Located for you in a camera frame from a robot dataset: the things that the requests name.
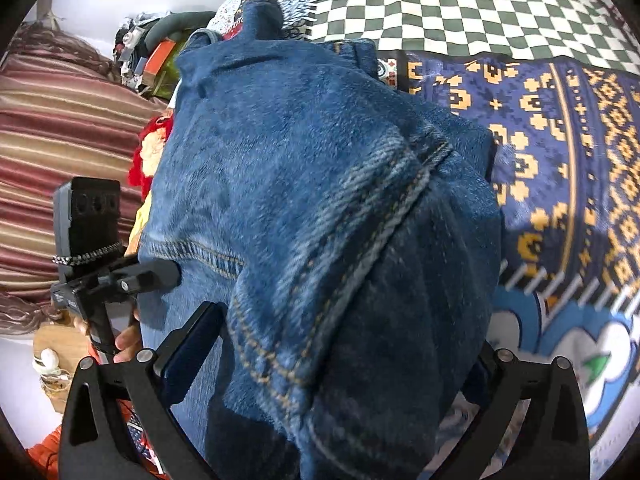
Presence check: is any striped maroon curtain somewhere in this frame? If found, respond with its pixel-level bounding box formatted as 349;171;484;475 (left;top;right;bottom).
0;25;168;336

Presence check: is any wooden stool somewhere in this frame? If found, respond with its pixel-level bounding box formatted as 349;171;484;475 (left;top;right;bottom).
32;322;93;413

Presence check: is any green patterned box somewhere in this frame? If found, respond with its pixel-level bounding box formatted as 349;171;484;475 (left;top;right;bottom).
150;67;185;102

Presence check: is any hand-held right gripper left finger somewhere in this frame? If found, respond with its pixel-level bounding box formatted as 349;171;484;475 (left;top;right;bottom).
59;301;226;480

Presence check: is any person's left hand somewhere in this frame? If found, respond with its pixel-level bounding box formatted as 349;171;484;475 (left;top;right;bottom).
114;310;143;364

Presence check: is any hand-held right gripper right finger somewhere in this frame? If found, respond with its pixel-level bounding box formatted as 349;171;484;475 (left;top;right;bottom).
430;340;591;480

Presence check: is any patchwork printed blanket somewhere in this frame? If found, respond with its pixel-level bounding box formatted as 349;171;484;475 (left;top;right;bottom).
207;0;640;480

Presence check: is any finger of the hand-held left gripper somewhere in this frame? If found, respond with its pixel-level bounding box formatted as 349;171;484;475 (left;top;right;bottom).
107;258;182;296

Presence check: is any blue denim jacket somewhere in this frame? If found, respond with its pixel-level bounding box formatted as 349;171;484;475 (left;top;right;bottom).
124;0;506;480

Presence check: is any yellow cloth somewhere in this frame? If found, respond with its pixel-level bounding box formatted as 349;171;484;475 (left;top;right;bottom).
125;200;153;256

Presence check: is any red crochet cloth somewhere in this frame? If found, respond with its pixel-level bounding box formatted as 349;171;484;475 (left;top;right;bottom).
127;114;176;201

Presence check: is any orange box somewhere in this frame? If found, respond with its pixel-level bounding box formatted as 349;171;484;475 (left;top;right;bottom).
142;40;177;78

